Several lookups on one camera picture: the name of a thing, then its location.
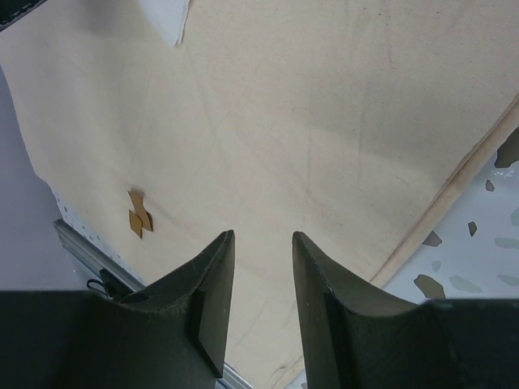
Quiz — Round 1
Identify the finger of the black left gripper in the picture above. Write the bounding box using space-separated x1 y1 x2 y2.
0 0 45 32

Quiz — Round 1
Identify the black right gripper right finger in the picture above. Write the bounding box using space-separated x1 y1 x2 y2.
292 232 518 388

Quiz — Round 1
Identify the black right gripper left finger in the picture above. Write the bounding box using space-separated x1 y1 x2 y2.
1 231 235 388

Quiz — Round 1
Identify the brown indicator tape strip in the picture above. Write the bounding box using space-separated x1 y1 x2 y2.
127 189 153 239

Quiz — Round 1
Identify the white gauze pad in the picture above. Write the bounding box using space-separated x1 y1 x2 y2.
139 0 191 47

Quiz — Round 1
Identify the beige cloth drape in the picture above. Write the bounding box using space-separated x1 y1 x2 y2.
1 1 518 388

